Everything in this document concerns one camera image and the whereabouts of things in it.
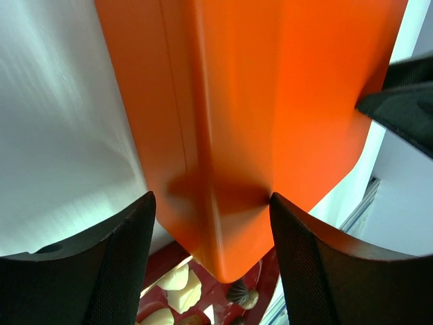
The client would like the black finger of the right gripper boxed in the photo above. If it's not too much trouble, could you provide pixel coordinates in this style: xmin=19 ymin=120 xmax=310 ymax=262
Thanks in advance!
xmin=382 ymin=56 xmax=432 ymax=90
xmin=356 ymin=82 xmax=432 ymax=158

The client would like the tan square chocolate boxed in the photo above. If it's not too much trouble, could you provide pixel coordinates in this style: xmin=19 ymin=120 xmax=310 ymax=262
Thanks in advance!
xmin=240 ymin=289 xmax=259 ymax=310

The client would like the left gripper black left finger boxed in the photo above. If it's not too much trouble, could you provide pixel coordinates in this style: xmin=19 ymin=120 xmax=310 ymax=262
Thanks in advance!
xmin=1 ymin=192 xmax=156 ymax=324

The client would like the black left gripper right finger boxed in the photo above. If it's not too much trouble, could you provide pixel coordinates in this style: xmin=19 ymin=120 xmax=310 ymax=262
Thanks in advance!
xmin=269 ymin=193 xmax=432 ymax=324

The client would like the white faceted chocolate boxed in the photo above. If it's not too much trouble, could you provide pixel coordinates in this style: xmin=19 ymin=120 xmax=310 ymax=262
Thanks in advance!
xmin=157 ymin=264 xmax=189 ymax=291

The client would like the round red plate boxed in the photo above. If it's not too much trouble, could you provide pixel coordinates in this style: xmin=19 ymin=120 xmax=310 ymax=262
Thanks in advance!
xmin=135 ymin=242 xmax=279 ymax=324

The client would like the orange chocolate box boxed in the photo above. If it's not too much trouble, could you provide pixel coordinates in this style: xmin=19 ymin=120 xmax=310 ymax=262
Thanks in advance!
xmin=95 ymin=1 xmax=214 ymax=270

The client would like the dark striped chocolate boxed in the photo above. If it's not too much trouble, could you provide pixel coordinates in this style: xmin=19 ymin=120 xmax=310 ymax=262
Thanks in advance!
xmin=225 ymin=279 xmax=250 ymax=305

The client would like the white swirl chocolate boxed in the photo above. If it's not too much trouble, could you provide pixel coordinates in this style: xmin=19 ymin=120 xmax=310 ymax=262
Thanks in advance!
xmin=139 ymin=308 xmax=175 ymax=325

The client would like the white cube chocolate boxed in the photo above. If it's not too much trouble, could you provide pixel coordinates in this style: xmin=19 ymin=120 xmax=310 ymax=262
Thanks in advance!
xmin=167 ymin=269 xmax=202 ymax=314

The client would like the orange box lid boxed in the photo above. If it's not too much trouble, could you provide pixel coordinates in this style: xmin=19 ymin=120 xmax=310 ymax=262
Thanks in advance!
xmin=185 ymin=1 xmax=407 ymax=283

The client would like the right side aluminium rail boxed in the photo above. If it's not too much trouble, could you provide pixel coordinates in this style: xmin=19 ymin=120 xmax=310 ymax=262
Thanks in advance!
xmin=339 ymin=177 xmax=381 ymax=238

